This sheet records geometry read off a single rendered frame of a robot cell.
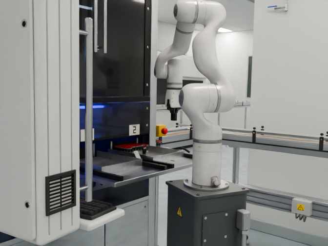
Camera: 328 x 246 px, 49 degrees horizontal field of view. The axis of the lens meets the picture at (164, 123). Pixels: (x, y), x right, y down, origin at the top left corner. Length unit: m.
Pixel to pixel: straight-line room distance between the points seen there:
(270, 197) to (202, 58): 1.46
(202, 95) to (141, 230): 1.13
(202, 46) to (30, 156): 0.82
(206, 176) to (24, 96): 0.77
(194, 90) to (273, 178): 2.02
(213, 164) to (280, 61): 1.91
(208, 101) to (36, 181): 0.72
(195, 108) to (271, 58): 1.93
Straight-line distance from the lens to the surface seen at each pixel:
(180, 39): 1.83
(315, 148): 2.52
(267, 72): 3.29
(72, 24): 1.15
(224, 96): 1.47
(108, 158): 1.96
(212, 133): 1.46
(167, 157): 1.94
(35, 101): 1.06
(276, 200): 2.70
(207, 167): 1.48
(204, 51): 1.52
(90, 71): 1.20
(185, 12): 1.58
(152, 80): 2.20
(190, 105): 1.42
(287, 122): 3.22
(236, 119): 10.84
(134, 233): 2.27
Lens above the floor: 1.26
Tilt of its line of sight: 5 degrees down
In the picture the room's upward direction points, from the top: 1 degrees clockwise
